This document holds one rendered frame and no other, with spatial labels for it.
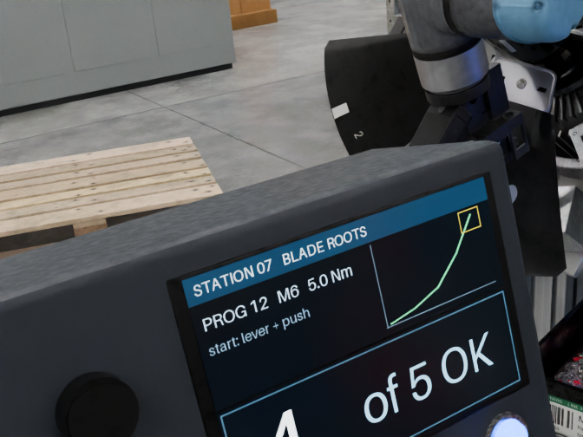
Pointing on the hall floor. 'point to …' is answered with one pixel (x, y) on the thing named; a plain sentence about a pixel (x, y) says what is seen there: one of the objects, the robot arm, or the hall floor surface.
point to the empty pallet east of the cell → (101, 187)
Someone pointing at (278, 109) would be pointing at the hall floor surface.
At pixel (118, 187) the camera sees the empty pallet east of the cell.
